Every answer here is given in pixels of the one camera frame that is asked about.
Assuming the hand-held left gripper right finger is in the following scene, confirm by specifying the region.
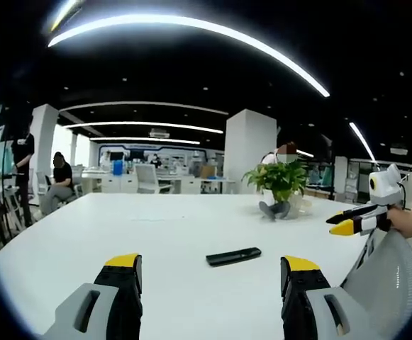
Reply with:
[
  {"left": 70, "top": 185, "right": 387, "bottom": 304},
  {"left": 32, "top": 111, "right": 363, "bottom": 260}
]
[{"left": 280, "top": 255, "right": 384, "bottom": 340}]

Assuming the grey mesh office chair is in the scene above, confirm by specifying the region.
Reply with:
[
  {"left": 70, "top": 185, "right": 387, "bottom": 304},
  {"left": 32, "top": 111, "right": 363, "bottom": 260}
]
[{"left": 340, "top": 226, "right": 412, "bottom": 337}]

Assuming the white office chair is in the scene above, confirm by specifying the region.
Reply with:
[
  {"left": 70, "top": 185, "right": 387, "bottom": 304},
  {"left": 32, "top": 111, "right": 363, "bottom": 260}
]
[{"left": 134, "top": 163, "right": 174, "bottom": 195}]

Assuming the black remote control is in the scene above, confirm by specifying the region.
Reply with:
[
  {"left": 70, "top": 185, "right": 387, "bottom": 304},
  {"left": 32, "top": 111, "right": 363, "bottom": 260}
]
[{"left": 206, "top": 246, "right": 262, "bottom": 268}]

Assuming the long white desk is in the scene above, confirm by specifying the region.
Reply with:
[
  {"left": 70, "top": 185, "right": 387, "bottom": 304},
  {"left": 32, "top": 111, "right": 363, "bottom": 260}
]
[{"left": 79, "top": 171, "right": 237, "bottom": 195}]

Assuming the green potted plant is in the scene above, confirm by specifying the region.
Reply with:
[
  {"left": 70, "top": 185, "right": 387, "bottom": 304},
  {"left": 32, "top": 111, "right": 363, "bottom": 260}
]
[{"left": 241, "top": 159, "right": 311, "bottom": 222}]

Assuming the white square pillar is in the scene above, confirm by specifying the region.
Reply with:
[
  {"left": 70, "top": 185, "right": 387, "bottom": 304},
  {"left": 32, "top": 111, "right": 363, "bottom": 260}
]
[
  {"left": 223, "top": 108, "right": 278, "bottom": 195},
  {"left": 28, "top": 103, "right": 60, "bottom": 206}
]

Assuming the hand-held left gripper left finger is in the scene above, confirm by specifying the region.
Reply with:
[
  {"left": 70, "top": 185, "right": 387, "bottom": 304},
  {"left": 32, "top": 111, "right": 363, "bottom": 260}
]
[{"left": 38, "top": 253, "right": 144, "bottom": 340}]

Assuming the person's right hand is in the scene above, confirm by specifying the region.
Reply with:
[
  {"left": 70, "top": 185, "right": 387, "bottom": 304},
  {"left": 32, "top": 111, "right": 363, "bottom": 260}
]
[{"left": 386, "top": 207, "right": 408, "bottom": 234}]

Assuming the curved ceiling light strip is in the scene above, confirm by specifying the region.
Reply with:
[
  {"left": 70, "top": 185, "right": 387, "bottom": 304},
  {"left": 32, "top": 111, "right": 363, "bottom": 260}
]
[{"left": 48, "top": 13, "right": 331, "bottom": 98}]

